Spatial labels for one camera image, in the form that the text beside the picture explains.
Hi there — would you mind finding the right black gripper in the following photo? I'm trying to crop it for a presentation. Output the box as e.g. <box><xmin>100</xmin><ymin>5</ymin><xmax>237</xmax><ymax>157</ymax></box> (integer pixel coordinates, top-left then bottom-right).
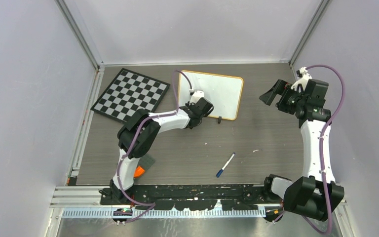
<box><xmin>259</xmin><ymin>79</ymin><xmax>306</xmax><ymax>115</ymax></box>

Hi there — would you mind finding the yellow framed whiteboard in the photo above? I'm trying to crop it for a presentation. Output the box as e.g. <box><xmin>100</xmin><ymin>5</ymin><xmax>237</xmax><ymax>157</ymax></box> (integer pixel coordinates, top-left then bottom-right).
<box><xmin>178</xmin><ymin>70</ymin><xmax>244</xmax><ymax>120</ymax></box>

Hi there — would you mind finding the blue capped whiteboard marker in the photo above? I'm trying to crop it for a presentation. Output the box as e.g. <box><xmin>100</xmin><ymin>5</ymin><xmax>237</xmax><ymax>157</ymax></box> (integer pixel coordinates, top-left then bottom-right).
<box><xmin>216</xmin><ymin>152</ymin><xmax>236</xmax><ymax>178</ymax></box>

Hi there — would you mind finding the black white chessboard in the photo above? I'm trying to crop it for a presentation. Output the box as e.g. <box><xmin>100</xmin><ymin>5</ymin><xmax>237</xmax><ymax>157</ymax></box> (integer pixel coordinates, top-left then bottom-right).
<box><xmin>91</xmin><ymin>68</ymin><xmax>170</xmax><ymax>122</ymax></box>

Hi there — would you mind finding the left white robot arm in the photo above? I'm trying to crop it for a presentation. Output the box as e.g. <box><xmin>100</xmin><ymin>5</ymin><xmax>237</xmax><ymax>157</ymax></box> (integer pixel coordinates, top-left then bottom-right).
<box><xmin>110</xmin><ymin>97</ymin><xmax>214</xmax><ymax>204</ymax></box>

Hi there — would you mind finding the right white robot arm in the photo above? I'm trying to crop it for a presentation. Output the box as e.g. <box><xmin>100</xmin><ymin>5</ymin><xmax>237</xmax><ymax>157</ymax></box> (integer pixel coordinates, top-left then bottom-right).
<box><xmin>259</xmin><ymin>79</ymin><xmax>344</xmax><ymax>221</ymax></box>

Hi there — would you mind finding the grey studded baseplate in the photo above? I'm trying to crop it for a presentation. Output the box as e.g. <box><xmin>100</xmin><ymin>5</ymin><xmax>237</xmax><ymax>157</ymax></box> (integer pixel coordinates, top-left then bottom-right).
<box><xmin>139</xmin><ymin>154</ymin><xmax>155</xmax><ymax>171</ymax></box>

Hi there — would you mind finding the orange curved block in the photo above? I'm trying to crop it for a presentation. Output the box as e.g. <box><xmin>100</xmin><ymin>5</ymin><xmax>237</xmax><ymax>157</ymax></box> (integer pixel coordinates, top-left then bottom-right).
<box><xmin>134</xmin><ymin>165</ymin><xmax>146</xmax><ymax>178</ymax></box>

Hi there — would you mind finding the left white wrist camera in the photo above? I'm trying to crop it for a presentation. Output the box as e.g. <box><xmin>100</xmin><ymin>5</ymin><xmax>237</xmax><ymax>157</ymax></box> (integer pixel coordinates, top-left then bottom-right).
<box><xmin>189</xmin><ymin>90</ymin><xmax>205</xmax><ymax>104</ymax></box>

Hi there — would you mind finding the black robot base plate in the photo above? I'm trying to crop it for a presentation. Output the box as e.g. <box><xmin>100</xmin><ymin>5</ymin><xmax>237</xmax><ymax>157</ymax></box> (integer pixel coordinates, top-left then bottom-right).
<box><xmin>99</xmin><ymin>184</ymin><xmax>282</xmax><ymax>211</ymax></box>

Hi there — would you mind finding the white slotted cable duct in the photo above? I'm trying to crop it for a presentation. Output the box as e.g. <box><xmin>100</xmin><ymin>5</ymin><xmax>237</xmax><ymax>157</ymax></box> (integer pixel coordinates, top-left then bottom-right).
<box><xmin>62</xmin><ymin>207</ymin><xmax>266</xmax><ymax>218</ymax></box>

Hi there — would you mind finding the aluminium frame rail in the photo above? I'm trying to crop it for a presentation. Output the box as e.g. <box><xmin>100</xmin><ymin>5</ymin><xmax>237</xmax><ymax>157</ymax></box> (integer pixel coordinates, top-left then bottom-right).
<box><xmin>50</xmin><ymin>65</ymin><xmax>105</xmax><ymax>208</ymax></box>

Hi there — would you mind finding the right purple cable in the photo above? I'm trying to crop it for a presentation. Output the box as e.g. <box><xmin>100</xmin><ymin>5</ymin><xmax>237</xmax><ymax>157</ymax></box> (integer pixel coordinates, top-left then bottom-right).
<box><xmin>272</xmin><ymin>64</ymin><xmax>345</xmax><ymax>235</ymax></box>

